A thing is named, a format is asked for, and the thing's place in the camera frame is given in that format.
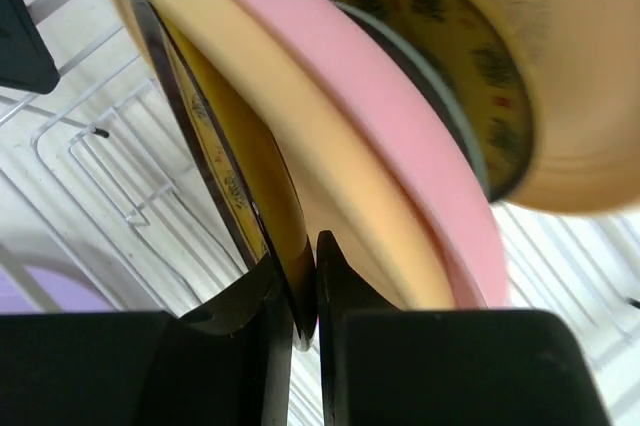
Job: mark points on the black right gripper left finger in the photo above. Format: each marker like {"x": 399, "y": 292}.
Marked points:
{"x": 225, "y": 363}

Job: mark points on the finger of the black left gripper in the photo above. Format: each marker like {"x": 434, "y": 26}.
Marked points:
{"x": 25, "y": 61}

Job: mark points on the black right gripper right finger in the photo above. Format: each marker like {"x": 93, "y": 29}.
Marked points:
{"x": 384, "y": 366}

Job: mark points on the white wire dish rack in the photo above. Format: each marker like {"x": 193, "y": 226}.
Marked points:
{"x": 97, "y": 182}

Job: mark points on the lilac plastic plate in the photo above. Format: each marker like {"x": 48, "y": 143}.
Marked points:
{"x": 60, "y": 286}

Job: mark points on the cream orange plastic plate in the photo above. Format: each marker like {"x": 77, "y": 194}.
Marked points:
{"x": 342, "y": 184}

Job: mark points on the yellow patterned dark-rim plate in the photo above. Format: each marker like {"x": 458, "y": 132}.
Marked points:
{"x": 236, "y": 155}

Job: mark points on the pink plastic plate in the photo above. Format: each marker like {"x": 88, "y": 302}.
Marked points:
{"x": 389, "y": 113}

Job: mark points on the teal patterned ceramic plate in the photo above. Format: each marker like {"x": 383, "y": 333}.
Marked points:
{"x": 430, "y": 84}

